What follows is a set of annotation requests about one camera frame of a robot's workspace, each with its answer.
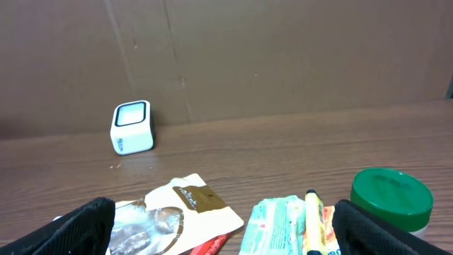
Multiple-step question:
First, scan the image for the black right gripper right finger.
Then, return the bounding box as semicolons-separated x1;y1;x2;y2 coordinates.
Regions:
332;200;452;255

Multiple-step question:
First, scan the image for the yellow highlighter pen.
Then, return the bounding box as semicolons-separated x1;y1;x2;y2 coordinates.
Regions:
305;189;328;255

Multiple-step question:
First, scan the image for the beige brown snack pouch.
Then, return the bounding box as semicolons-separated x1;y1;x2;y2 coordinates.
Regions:
105;174;243;255

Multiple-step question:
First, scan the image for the teal orange snack pack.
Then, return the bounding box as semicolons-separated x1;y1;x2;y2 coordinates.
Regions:
239;195;306;255

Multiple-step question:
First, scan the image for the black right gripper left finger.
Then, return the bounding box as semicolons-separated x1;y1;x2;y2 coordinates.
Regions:
1;197;115;255

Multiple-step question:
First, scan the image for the green lidded beige jar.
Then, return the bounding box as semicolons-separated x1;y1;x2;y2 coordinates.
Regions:
350;168;434;239

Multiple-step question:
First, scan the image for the white barcode scanner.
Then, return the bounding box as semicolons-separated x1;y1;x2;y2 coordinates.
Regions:
110;100;155;156

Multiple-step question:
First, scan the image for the red stick snack packet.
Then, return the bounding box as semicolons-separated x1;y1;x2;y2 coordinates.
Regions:
190;232;232;255

